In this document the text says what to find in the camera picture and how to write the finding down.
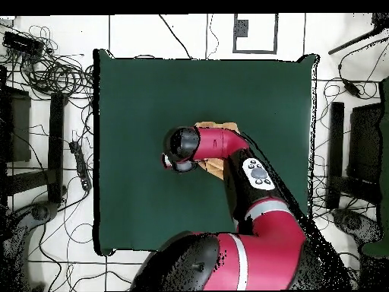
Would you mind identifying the black tripod leg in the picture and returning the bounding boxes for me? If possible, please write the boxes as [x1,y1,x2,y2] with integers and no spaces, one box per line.
[327,13,389,56]

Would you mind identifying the black diagonal cable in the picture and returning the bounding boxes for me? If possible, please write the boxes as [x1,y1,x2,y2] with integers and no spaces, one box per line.
[158,14,193,59]

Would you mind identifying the black cable tangle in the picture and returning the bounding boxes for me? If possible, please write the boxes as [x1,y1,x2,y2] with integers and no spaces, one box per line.
[312,78,381,221]
[4,24,94,99]

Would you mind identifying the black stand base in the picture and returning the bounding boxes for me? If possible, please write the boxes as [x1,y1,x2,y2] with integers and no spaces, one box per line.
[330,208,384,245]
[0,200,59,292]

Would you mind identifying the black square panel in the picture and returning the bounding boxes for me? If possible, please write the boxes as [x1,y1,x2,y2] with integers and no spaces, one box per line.
[347,102,384,184]
[0,86,32,163]

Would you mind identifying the grey square frame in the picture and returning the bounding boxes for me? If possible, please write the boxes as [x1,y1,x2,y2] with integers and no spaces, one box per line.
[232,13,280,56]

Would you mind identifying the black power strip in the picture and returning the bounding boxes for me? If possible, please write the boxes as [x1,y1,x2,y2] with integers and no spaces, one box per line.
[68,140,93,192]

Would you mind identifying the green cloth strip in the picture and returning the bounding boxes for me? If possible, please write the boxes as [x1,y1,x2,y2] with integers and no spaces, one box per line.
[361,78,389,259]

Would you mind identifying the dark green tablecloth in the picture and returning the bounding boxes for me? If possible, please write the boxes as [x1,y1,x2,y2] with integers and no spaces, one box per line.
[93,48,320,256]

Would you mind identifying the black flat box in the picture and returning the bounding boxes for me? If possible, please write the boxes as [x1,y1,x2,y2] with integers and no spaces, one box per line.
[2,30,46,53]

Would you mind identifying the orange terry towel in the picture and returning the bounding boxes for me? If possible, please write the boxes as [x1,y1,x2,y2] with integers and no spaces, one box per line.
[194,121,242,181]

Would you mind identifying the black power adapter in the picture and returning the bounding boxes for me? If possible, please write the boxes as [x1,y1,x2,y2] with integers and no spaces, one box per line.
[343,80,362,98]

